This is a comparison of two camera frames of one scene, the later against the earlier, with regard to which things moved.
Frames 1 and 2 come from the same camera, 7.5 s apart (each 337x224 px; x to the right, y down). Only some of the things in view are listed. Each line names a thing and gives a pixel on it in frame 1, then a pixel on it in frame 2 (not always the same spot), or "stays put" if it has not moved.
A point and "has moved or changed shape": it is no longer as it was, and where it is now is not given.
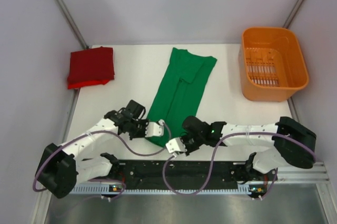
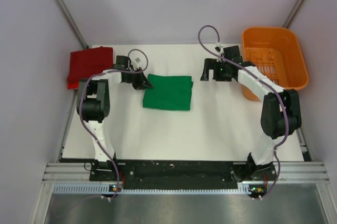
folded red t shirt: (90, 67) stays put
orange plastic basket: (271, 67) stays put
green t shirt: (178, 95) has moved or changed shape
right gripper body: (192, 142) to (221, 73)
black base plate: (182, 173) stays put
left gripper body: (138, 129) to (132, 78)
